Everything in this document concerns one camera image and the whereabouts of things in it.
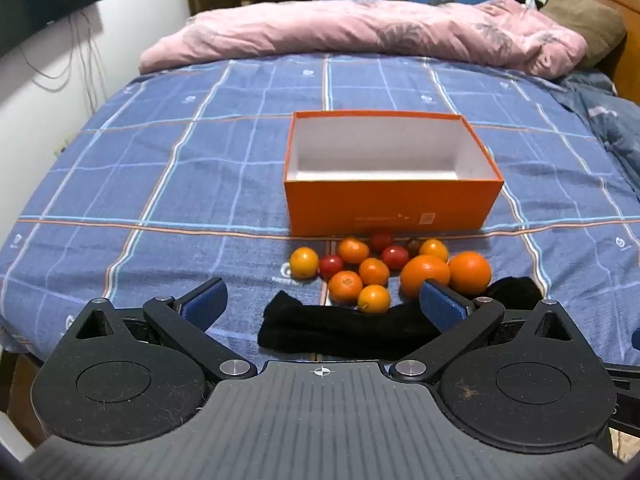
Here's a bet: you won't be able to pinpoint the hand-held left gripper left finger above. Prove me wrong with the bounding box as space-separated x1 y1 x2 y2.
62 276 258 382

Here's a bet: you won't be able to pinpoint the small yellow-orange citrus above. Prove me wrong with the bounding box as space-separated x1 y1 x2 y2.
419 239 450 264
289 247 320 279
357 284 392 314

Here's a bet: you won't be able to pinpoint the large orange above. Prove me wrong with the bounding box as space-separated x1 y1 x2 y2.
447 251 493 295
400 254 452 300

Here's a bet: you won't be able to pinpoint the orange cardboard box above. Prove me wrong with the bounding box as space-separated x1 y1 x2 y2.
283 110 505 237

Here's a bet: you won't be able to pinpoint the wooden headboard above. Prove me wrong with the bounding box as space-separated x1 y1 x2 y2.
544 0 640 107

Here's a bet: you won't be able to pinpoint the grey-blue quilt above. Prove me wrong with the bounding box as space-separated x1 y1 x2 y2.
551 67 640 192

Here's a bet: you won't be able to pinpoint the brown pillow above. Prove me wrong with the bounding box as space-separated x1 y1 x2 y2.
539 0 628 69

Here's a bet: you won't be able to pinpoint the pink quilt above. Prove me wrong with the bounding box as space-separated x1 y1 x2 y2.
138 0 589 80

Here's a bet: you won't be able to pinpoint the blue plaid bed sheet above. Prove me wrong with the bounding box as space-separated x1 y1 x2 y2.
0 52 640 367

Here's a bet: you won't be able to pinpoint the small orange tangerine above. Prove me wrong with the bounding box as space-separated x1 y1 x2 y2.
337 237 370 265
358 257 391 287
328 270 364 305

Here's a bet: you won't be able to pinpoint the white hanging cables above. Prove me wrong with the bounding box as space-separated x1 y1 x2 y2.
19 9 108 111

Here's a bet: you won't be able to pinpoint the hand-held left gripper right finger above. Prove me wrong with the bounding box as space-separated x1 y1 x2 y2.
389 280 584 384

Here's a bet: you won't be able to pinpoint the black cloth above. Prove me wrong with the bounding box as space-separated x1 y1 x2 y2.
257 276 546 361

